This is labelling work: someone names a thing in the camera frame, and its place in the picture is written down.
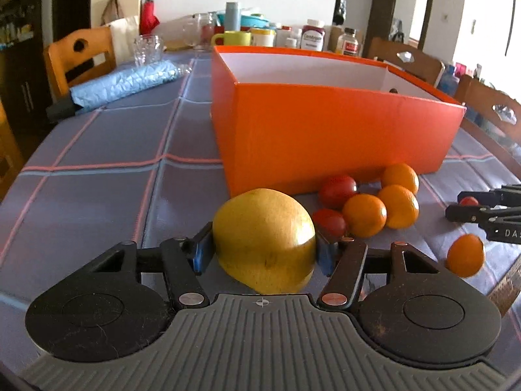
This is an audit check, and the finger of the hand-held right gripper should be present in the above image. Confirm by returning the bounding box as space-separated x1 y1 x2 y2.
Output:
458 185 521 206
445 206 521 229

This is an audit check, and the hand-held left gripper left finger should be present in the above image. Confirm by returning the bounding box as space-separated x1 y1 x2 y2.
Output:
79 221 216 311

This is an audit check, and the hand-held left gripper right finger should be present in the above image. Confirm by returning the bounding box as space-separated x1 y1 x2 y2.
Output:
315 228 452 312

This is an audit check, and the small orange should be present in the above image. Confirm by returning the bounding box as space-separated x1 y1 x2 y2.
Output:
446 234 486 278
342 194 387 238
380 163 420 194
376 185 420 229

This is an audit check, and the large yellow pomelo fruit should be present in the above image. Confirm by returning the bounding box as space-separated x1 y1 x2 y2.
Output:
212 188 317 295

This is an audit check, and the orange cardboard box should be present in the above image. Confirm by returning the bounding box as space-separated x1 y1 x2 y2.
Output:
210 46 467 198

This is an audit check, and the long wooden ruler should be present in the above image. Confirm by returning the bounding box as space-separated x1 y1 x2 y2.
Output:
486 253 521 319

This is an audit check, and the wooden chair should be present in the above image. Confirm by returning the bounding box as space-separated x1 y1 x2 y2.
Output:
454 75 521 180
44 26 117 98
366 36 446 88
0 102 25 196

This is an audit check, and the blue plastic bottle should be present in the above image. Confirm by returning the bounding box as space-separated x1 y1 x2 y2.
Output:
437 63 462 94

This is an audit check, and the blue folded umbrella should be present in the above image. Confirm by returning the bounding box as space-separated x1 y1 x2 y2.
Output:
46 59 192 122

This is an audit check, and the clear glass cup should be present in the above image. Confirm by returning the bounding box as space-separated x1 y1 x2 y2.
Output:
134 35 164 67

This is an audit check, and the dark glass bottle red label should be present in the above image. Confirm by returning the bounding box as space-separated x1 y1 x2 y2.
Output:
337 28 359 57

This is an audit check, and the brown cardboard carton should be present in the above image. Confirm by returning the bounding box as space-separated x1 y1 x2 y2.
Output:
328 24 346 51

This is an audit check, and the yellow mug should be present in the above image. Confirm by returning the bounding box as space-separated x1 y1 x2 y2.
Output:
211 30 252 47

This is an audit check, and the purple vitamin bottle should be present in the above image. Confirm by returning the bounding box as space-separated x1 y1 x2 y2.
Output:
300 19 326 51

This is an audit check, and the clear glass jar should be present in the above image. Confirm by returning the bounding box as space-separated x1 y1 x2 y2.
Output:
191 13 216 51

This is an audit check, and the white jar yellow lid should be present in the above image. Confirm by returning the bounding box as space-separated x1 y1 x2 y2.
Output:
250 28 276 47

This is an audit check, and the white bag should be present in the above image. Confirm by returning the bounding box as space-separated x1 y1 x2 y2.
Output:
109 15 141 65

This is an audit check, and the grey-blue tumbler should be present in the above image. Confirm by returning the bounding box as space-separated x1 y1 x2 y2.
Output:
226 1 242 33

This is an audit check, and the teal plastic bowl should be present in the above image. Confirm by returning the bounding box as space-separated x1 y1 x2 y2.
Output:
217 10 269 29

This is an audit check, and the red folded umbrella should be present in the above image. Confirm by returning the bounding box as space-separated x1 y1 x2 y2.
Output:
138 0 161 35

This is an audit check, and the beige paper bag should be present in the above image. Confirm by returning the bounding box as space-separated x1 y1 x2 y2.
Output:
90 0 143 29

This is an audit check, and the dark wooden shelf cabinet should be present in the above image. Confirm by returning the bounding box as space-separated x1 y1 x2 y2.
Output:
0 0 53 131

